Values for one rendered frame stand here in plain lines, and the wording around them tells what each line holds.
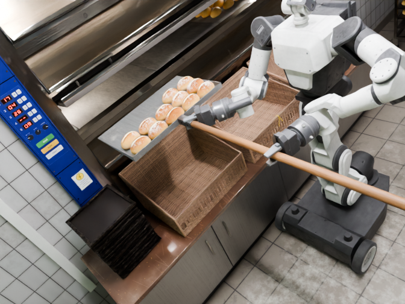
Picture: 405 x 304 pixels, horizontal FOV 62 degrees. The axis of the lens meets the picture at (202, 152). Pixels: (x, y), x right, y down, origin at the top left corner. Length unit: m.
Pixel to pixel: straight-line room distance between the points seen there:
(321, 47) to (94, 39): 1.08
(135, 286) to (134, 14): 1.40
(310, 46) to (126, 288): 1.41
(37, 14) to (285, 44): 1.07
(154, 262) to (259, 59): 1.14
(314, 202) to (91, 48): 1.62
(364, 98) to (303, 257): 1.39
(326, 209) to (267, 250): 0.47
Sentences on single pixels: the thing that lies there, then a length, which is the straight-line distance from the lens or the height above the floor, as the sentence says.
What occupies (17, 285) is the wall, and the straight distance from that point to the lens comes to 2.16.
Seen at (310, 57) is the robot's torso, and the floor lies 1.33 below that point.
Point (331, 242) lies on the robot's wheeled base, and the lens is 2.14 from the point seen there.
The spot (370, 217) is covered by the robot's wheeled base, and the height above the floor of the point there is 0.17.
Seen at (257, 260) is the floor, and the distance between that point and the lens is 2.37.
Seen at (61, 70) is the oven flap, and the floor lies 1.51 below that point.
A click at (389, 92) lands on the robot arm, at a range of 1.14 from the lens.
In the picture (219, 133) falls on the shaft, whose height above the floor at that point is 1.23.
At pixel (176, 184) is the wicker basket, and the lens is 2.16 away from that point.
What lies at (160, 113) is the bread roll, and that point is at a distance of 1.56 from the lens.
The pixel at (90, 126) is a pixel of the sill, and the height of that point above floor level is 1.18.
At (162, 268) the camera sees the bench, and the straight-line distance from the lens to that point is 1.84.
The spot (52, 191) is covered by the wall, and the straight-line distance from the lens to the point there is 1.95.
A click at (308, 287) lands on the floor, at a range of 2.23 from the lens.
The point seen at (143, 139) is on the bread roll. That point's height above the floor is 1.24.
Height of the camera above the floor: 2.00
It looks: 38 degrees down
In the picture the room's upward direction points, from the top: 25 degrees counter-clockwise
